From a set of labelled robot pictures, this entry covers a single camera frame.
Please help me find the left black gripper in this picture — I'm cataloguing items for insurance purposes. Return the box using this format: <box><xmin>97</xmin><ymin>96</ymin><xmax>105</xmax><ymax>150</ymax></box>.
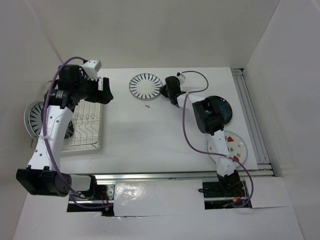
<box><xmin>75</xmin><ymin>73</ymin><xmax>114</xmax><ymax>105</ymax></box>

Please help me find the blue striped plate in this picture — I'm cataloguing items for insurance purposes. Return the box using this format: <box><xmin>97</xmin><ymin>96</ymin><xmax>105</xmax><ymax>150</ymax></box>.
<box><xmin>129</xmin><ymin>73</ymin><xmax>163</xmax><ymax>101</ymax></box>
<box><xmin>28</xmin><ymin>101</ymin><xmax>45</xmax><ymax>139</ymax></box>

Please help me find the dark blue glazed plate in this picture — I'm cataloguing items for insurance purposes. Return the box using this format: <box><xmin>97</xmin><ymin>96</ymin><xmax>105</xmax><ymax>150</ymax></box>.
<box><xmin>64</xmin><ymin>121</ymin><xmax>74</xmax><ymax>139</ymax></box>
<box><xmin>210</xmin><ymin>95</ymin><xmax>233</xmax><ymax>125</ymax></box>

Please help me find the strawberry pattern plate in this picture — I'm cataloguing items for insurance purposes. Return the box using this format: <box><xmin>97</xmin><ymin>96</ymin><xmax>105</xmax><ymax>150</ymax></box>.
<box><xmin>206</xmin><ymin>130</ymin><xmax>248</xmax><ymax>169</ymax></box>
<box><xmin>23</xmin><ymin>103</ymin><xmax>33</xmax><ymax>138</ymax></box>

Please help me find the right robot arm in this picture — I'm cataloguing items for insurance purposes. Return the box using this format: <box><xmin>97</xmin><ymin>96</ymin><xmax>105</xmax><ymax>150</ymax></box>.
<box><xmin>160</xmin><ymin>76</ymin><xmax>240</xmax><ymax>196</ymax></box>

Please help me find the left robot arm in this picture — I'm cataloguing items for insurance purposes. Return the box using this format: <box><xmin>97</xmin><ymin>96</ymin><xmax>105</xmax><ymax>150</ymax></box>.
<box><xmin>16</xmin><ymin>59</ymin><xmax>113</xmax><ymax>197</ymax></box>

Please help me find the white glossy cover sheet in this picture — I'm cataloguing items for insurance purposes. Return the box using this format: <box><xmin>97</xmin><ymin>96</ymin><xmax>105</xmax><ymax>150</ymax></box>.
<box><xmin>113</xmin><ymin>179</ymin><xmax>205</xmax><ymax>217</ymax></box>

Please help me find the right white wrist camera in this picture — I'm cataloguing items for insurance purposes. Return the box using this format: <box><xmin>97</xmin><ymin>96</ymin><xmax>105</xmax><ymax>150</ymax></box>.
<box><xmin>176</xmin><ymin>72</ymin><xmax>186</xmax><ymax>85</ymax></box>

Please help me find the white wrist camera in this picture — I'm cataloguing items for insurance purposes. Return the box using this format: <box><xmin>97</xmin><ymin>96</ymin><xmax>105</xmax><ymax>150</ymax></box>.
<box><xmin>81</xmin><ymin>59</ymin><xmax>102</xmax><ymax>81</ymax></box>
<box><xmin>176</xmin><ymin>72</ymin><xmax>186</xmax><ymax>85</ymax></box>

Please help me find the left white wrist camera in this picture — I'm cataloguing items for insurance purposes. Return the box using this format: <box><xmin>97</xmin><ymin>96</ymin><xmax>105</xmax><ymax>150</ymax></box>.
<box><xmin>81</xmin><ymin>59</ymin><xmax>102</xmax><ymax>81</ymax></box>

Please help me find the white wire dish rack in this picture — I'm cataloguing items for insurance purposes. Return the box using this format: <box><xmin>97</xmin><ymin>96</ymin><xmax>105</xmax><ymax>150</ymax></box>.
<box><xmin>30</xmin><ymin>77</ymin><xmax>104</xmax><ymax>152</ymax></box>

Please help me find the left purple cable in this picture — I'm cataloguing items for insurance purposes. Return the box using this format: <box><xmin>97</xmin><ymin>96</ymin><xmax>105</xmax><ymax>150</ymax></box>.
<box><xmin>41</xmin><ymin>56</ymin><xmax>113</xmax><ymax>208</ymax></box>

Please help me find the aluminium rail frame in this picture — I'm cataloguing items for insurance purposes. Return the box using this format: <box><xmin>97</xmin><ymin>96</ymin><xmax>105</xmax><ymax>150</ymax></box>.
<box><xmin>37</xmin><ymin>67</ymin><xmax>275</xmax><ymax>211</ymax></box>

